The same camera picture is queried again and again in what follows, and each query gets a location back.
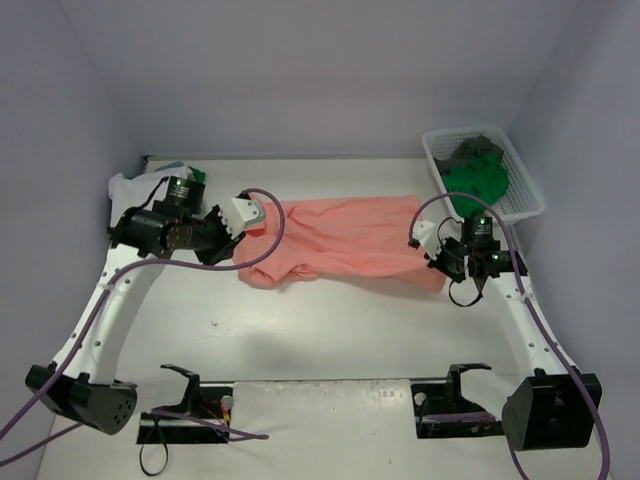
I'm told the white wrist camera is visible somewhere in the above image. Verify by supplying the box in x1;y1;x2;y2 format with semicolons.
220;197;266;239
408;220;449;257

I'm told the pink t shirt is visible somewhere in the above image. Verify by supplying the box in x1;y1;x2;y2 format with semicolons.
238;195;445;293

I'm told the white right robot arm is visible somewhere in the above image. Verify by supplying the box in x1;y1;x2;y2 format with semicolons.
412;217;602;451

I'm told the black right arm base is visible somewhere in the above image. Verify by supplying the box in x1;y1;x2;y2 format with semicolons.
410;363;504;440

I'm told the dark green basket t shirt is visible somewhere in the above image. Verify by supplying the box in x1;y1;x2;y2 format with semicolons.
442;153;509;205

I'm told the dark grey basket t shirt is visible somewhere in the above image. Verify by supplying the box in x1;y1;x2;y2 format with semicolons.
434;135;504;175

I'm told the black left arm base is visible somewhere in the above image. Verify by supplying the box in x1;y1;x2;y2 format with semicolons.
136;364;234;446

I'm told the black loop cable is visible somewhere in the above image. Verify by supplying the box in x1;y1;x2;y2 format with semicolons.
138;419;170;476

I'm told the grey-blue t shirt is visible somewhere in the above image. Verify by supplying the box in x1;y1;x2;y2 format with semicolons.
155;161;189;172

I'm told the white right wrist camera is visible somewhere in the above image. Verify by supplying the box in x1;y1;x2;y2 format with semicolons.
408;220;449;257

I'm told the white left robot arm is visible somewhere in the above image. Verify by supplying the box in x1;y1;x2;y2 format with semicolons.
25;176;262;435

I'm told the white t shirt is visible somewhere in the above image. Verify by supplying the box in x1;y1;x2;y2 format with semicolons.
108;165;190;227

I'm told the white laundry basket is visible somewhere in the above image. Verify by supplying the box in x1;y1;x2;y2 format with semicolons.
421;125;545;225

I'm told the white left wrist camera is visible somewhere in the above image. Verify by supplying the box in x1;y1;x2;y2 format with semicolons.
220;197;266;239

